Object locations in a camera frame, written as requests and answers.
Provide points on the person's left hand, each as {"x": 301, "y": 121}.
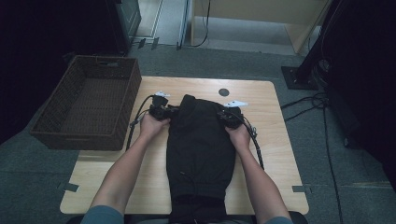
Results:
{"x": 152, "y": 127}

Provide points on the black stand with base plate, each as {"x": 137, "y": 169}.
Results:
{"x": 299, "y": 77}

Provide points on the round black table grommet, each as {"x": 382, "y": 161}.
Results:
{"x": 223, "y": 92}

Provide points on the brown woven basket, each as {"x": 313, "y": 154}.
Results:
{"x": 93, "y": 102}

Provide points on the white metal rail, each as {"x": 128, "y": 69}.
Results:
{"x": 183, "y": 25}

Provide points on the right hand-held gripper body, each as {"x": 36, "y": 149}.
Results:
{"x": 232, "y": 118}

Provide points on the black pants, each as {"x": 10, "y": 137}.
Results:
{"x": 199, "y": 149}

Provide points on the black curtain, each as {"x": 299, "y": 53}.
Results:
{"x": 367, "y": 77}
{"x": 31, "y": 46}

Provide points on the dark cabinet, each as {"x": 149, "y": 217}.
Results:
{"x": 127, "y": 18}

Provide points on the person's right hand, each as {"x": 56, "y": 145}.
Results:
{"x": 239, "y": 138}

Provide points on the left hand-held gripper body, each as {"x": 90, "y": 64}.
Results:
{"x": 159, "y": 109}

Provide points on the black chair armrest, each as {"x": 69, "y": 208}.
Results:
{"x": 299, "y": 217}

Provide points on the person's grey-blue shirt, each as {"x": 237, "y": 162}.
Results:
{"x": 102, "y": 216}

